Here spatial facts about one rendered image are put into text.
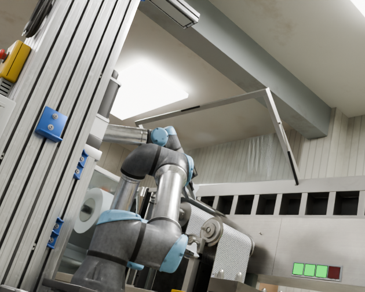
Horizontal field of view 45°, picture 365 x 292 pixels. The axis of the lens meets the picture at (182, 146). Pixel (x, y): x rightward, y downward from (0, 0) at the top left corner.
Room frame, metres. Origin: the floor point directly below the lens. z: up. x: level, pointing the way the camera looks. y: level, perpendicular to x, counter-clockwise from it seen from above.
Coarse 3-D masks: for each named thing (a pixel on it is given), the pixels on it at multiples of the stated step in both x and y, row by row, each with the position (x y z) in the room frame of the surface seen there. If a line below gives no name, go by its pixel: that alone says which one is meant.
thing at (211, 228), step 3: (210, 222) 2.09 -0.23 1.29; (207, 225) 2.10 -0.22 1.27; (210, 225) 2.08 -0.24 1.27; (213, 225) 2.07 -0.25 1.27; (207, 228) 2.10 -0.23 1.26; (210, 228) 2.09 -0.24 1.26; (213, 228) 2.07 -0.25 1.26; (204, 231) 2.11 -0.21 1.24; (207, 231) 2.09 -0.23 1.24; (210, 231) 2.08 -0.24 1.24; (213, 231) 2.06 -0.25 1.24; (204, 234) 2.11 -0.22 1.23; (207, 234) 2.09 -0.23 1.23; (210, 234) 2.07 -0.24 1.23; (213, 234) 2.07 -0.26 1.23; (207, 237) 2.08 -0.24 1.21; (210, 237) 2.08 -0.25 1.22
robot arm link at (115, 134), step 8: (112, 128) 1.67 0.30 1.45; (120, 128) 1.68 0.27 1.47; (128, 128) 1.69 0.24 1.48; (136, 128) 1.70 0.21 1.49; (160, 128) 1.69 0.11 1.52; (104, 136) 1.68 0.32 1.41; (112, 136) 1.68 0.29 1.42; (120, 136) 1.68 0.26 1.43; (128, 136) 1.69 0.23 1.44; (136, 136) 1.69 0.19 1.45; (144, 136) 1.70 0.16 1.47; (152, 136) 1.68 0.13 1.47; (160, 136) 1.69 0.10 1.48; (128, 144) 1.73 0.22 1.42; (136, 144) 1.72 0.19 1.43; (160, 144) 1.70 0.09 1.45
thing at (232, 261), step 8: (224, 248) 2.08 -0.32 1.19; (232, 248) 2.12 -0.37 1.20; (216, 256) 2.06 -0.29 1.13; (224, 256) 2.09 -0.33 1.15; (232, 256) 2.13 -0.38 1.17; (240, 256) 2.16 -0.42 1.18; (248, 256) 2.20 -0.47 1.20; (216, 264) 2.06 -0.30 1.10; (224, 264) 2.10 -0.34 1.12; (232, 264) 2.13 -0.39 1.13; (240, 264) 2.17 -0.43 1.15; (216, 272) 2.07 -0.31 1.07; (224, 272) 2.11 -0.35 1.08; (232, 272) 2.14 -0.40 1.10
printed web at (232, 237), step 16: (192, 208) 2.26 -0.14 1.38; (192, 224) 2.26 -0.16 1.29; (224, 224) 2.10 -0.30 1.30; (224, 240) 2.08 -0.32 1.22; (240, 240) 2.15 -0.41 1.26; (208, 256) 2.20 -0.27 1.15; (160, 272) 2.37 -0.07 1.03; (176, 272) 2.44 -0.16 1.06; (160, 288) 2.39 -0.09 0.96; (176, 288) 2.46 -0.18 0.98
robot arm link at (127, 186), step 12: (144, 144) 1.51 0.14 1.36; (156, 144) 1.51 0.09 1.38; (132, 156) 1.50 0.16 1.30; (144, 156) 1.48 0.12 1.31; (132, 168) 1.52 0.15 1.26; (144, 168) 1.51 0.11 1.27; (120, 180) 1.58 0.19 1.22; (132, 180) 1.55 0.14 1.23; (120, 192) 1.59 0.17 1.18; (132, 192) 1.59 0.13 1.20; (120, 204) 1.62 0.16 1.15
